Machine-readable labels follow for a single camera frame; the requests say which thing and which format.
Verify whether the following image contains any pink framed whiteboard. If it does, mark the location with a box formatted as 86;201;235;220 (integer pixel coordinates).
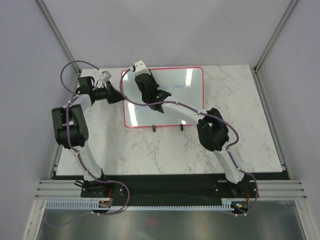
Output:
121;66;205;128

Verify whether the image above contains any white slotted cable duct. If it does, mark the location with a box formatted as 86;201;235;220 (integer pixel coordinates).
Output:
45;199;249;211

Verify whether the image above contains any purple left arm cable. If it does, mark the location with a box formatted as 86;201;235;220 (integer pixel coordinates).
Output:
60;60;132;216

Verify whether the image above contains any right aluminium frame post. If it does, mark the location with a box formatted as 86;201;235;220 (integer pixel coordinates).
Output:
252;0;300;74

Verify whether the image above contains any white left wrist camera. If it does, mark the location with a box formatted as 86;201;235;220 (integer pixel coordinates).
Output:
98;69;112;82

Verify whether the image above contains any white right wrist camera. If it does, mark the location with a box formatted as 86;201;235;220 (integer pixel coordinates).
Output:
129;60;150;76

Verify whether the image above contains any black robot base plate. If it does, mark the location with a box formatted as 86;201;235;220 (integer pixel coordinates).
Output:
80;173;259;206

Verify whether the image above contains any left aluminium frame post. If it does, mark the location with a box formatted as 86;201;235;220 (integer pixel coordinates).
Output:
34;0;75;62

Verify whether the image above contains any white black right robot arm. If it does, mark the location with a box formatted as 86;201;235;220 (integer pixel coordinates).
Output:
134;68;250;197

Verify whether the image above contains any aluminium front rail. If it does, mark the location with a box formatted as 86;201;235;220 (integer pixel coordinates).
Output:
35;180;307;201

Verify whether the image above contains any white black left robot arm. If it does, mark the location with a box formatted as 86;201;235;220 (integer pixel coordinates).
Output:
51;72;124;197

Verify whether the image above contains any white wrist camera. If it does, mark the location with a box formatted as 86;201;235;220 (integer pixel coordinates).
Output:
129;60;150;76
98;69;112;82

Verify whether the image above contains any aluminium frame post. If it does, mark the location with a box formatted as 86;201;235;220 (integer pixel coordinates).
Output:
34;0;75;62
252;0;300;74

